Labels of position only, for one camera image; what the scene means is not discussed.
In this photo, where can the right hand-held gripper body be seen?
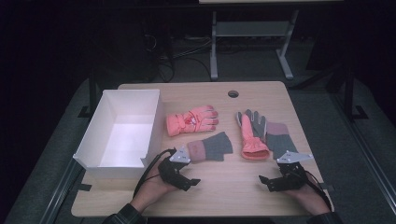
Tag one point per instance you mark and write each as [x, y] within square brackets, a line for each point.
[291, 177]

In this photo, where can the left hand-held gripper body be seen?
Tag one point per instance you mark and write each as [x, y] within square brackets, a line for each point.
[170, 171]

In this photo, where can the grey pink-cuffed fingerless glove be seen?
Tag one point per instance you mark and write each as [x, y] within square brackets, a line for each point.
[211, 147]
[280, 138]

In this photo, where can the white box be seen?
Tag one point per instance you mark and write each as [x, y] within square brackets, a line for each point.
[124, 137]

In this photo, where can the person's left hand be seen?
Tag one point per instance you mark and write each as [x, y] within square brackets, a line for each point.
[152, 189]

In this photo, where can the person's right hand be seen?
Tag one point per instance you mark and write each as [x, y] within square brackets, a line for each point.
[306, 199]

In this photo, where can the black table edge clip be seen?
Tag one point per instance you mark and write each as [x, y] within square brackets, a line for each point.
[327, 186]

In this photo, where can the pink glove with grey palm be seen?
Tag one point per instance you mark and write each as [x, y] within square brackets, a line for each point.
[252, 140]

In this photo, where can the pink printed winter glove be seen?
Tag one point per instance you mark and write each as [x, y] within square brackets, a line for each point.
[190, 120]

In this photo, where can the black metal stand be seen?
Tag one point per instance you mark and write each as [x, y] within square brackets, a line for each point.
[350, 93]
[92, 93]

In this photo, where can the grey metal floor rail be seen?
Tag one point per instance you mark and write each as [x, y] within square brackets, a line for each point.
[59, 193]
[367, 149]

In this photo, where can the grey metal table frame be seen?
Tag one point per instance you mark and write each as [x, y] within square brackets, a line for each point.
[249, 28]

